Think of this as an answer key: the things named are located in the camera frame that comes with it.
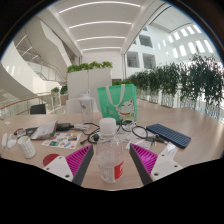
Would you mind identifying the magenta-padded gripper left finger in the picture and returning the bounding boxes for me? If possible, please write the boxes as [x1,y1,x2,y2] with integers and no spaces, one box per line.
[43,143,95,187]

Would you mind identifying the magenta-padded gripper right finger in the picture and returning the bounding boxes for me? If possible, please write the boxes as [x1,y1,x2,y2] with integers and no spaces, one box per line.
[129,143,185,186]

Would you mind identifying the clear red-labelled water bottle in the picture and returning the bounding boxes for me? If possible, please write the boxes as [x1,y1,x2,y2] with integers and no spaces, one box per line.
[95,117,125,184]

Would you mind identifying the flat round red coaster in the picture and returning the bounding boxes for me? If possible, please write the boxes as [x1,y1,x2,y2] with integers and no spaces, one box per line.
[42,153,61,168]

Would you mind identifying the white paper packet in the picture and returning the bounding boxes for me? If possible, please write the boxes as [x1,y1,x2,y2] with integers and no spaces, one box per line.
[161,142,179,158]
[126,138,153,150]

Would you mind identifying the colourful sticker sheet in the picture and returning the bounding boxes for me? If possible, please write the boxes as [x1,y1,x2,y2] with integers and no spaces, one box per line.
[41,131,82,150]

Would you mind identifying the white grid-patterned cup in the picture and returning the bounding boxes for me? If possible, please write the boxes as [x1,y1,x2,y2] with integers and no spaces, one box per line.
[17,135,37,159]

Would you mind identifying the open paper booklet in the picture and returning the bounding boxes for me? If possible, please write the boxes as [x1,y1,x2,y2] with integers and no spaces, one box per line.
[29,119,59,141]

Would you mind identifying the black power adapter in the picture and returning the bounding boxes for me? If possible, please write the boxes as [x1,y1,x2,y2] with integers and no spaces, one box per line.
[55,122,75,132]

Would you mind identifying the white power adapter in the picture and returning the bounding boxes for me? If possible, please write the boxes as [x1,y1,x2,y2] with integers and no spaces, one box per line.
[73,123,91,131]

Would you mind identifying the black tablet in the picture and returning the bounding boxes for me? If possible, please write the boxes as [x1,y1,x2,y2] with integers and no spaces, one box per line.
[24,126,39,137]

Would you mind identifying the red and black phone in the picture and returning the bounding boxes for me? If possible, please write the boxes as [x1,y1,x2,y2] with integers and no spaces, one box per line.
[14,128,27,136]

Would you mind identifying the white computer mouse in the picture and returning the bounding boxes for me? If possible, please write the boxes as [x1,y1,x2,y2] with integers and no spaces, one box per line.
[6,138,17,149]

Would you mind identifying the black office chair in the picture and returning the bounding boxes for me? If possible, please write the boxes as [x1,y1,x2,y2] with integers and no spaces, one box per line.
[29,103,48,115]

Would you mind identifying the white chair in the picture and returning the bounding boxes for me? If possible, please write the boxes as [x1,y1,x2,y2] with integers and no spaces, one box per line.
[65,97,99,114]

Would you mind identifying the white power strip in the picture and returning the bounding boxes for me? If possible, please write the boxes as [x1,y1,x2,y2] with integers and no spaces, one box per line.
[0,132,8,149]

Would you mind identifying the clear white-lidded shaker bottle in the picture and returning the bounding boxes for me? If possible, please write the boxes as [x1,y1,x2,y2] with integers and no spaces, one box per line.
[78,93,95,124]

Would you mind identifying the wood-topped glass railing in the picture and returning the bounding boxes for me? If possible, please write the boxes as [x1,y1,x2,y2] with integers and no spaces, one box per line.
[0,93,54,118]

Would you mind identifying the small potted green plants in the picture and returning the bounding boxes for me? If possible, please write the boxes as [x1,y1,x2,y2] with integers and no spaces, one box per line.
[50,84,69,106]

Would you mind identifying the green cat-print tote bag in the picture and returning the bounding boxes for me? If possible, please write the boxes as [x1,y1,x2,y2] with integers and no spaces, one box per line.
[96,83,138,124]

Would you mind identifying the white storage cabinet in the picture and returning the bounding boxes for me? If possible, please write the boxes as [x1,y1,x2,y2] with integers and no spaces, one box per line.
[66,68,114,101]

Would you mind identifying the tall green plant hedge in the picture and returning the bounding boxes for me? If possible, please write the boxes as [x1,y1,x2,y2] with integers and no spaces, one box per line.
[128,54,224,118]

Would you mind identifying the green leafy cabinet plants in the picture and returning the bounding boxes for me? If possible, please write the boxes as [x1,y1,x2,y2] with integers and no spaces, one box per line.
[66,60,114,74]

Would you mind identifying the ceiling light strips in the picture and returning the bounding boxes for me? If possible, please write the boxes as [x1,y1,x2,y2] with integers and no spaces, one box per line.
[58,0,143,52]

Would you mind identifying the tangled black cables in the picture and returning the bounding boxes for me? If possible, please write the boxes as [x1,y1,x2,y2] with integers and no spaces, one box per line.
[79,121,149,145]

